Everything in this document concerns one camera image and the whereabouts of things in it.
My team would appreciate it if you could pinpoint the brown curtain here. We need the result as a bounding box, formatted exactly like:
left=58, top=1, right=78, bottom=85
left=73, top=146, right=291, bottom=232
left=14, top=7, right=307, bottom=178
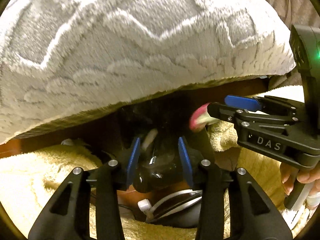
left=245, top=0, right=320, bottom=90

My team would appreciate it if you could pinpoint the person's right hand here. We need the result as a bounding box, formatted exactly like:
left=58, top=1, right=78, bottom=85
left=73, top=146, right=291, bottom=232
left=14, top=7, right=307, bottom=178
left=279, top=162, right=320, bottom=209

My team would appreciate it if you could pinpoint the white cable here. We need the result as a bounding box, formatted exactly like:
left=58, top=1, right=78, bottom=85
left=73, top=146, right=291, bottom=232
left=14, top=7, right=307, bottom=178
left=147, top=189, right=203, bottom=220

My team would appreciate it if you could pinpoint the grey fluffy blanket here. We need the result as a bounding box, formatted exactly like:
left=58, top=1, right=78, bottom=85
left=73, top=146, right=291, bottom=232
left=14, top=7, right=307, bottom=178
left=0, top=0, right=297, bottom=145

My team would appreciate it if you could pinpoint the yellow fluffy rug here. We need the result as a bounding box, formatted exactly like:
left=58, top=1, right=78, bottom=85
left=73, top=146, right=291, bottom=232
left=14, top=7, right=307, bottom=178
left=0, top=121, right=313, bottom=240

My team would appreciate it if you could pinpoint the black plastic bag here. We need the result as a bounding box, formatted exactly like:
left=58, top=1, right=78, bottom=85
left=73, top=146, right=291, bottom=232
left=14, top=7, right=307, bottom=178
left=110, top=90, right=215, bottom=193

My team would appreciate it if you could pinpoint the pink white cloth item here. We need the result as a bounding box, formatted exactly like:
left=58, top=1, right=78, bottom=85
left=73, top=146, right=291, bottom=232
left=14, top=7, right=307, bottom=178
left=189, top=102, right=220, bottom=132

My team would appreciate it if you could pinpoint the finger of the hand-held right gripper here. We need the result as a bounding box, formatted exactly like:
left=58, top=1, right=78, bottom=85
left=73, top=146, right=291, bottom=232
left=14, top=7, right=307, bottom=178
left=224, top=95, right=304, bottom=120
left=207, top=102, right=298, bottom=142

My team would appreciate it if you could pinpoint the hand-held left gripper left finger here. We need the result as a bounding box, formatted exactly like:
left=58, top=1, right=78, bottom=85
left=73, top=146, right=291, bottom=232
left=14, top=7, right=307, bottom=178
left=27, top=137, right=141, bottom=240

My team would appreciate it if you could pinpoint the white charger plug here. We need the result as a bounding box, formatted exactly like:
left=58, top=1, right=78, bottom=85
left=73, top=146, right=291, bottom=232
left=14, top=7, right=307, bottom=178
left=137, top=199, right=153, bottom=212

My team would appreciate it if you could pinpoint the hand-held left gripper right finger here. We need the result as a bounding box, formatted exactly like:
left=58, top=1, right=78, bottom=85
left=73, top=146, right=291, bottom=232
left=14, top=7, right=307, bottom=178
left=177, top=136, right=293, bottom=240

